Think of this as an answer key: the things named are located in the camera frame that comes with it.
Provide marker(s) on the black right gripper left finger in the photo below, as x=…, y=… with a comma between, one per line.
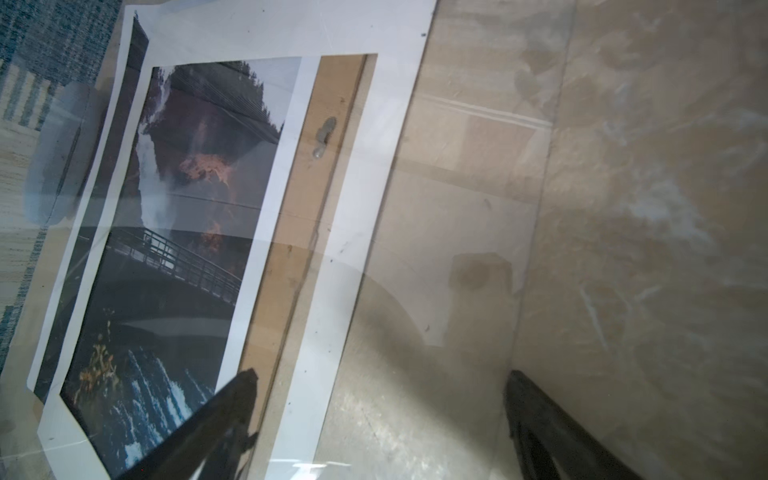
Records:
x=211, y=443

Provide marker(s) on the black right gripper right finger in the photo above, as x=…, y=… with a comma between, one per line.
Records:
x=549, y=442

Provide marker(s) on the waterfall bridge photo print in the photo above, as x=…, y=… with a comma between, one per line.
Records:
x=179, y=252

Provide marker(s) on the white picture mat board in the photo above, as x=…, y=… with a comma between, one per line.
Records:
x=190, y=31

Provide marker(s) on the brown frame backing board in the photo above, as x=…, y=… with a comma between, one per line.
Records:
x=338, y=95

